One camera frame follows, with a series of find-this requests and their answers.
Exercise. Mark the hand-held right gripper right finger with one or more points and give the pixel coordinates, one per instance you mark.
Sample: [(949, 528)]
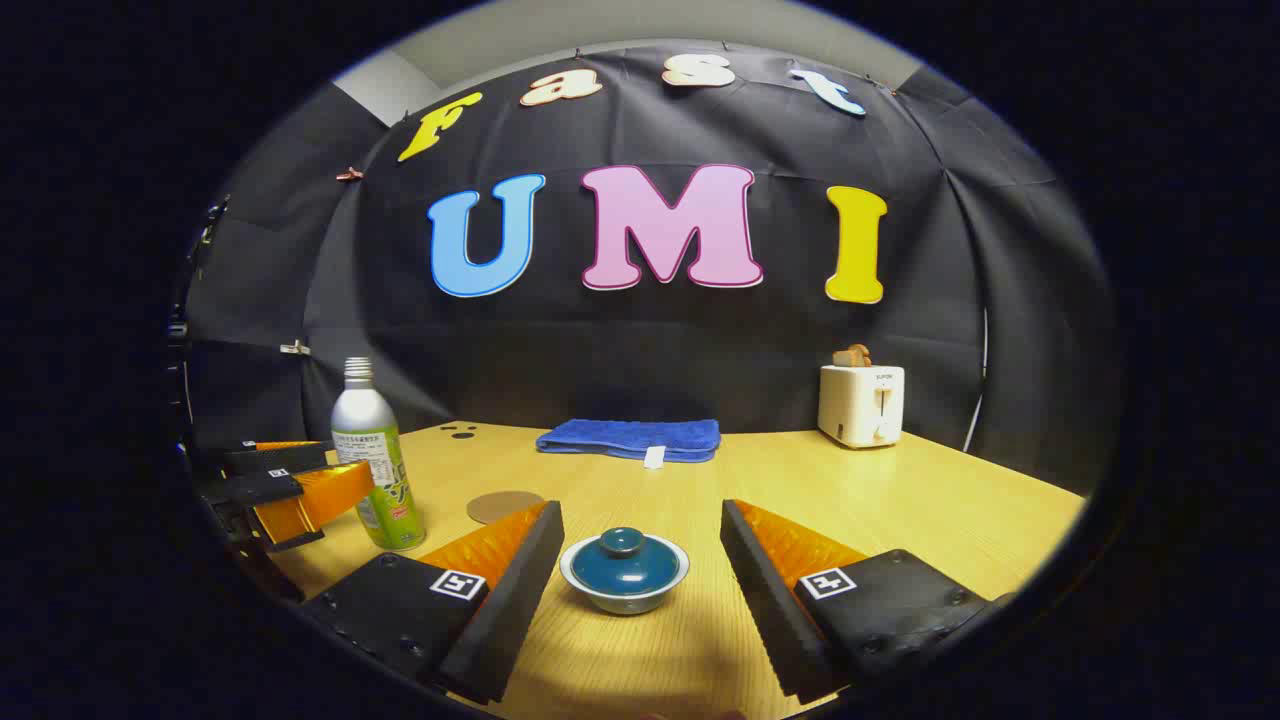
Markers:
[(765, 600)]

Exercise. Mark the bread slice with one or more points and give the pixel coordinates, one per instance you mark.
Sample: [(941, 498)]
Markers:
[(852, 356)]

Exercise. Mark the white teacup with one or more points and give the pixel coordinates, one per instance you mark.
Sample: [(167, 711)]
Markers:
[(625, 603)]

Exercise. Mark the metal clip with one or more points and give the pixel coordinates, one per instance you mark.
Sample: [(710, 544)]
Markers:
[(295, 348)]

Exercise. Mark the orange clip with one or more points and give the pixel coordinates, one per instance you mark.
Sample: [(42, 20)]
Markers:
[(350, 174)]

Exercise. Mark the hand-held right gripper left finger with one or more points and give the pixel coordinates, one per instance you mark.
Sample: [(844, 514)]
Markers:
[(520, 590)]

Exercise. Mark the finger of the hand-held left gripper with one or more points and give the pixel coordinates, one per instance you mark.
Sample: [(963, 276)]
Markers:
[(265, 488), (270, 458)]

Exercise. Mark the round brown coaster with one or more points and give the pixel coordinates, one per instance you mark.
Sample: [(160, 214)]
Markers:
[(495, 507)]

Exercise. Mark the white toaster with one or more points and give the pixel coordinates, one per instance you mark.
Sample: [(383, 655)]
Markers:
[(855, 410)]

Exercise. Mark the silver green-label water bottle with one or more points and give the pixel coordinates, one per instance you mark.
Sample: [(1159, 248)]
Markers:
[(360, 420)]

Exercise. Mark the blue teacup lid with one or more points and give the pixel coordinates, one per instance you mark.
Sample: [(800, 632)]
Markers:
[(625, 570)]

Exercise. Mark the folded blue towel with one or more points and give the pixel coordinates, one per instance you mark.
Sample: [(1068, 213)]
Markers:
[(630, 437)]

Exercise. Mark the black backdrop cloth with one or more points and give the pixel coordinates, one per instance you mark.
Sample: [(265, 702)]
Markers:
[(650, 350)]

